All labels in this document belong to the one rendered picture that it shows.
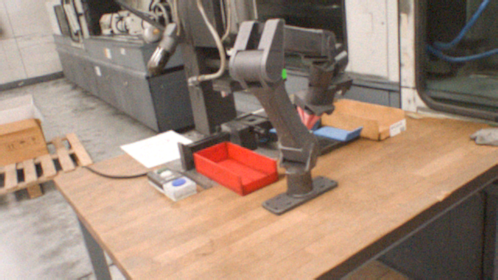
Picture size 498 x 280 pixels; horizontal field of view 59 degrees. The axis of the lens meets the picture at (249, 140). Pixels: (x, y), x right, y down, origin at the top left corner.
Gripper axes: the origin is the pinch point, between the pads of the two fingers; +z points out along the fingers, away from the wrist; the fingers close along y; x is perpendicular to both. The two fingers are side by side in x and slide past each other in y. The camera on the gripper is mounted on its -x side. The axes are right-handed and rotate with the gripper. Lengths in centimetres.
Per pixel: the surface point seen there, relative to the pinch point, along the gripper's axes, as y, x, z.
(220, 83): 30.0, 10.2, 0.9
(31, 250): 140, 73, 175
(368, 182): -22.5, -2.0, 2.4
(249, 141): 17.7, 5.6, 16.5
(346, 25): 50, -63, 2
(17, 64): 842, -13, 437
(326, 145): -0.3, -9.6, 10.0
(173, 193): 5.4, 38.2, 12.9
